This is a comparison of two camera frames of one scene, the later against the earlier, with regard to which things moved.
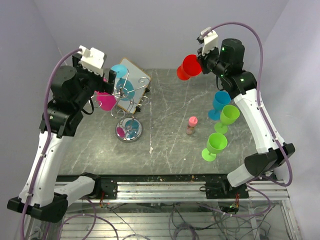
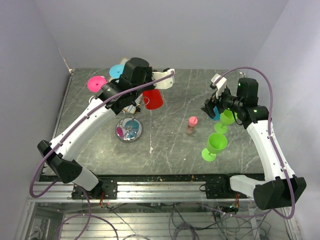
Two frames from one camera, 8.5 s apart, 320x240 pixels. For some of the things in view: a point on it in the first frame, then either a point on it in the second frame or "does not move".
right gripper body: [209, 60] to [226, 101]
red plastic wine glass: [191, 66] to [153, 99]
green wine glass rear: [228, 115] does not move
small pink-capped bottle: [192, 122] does not move
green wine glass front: [216, 143] does not move
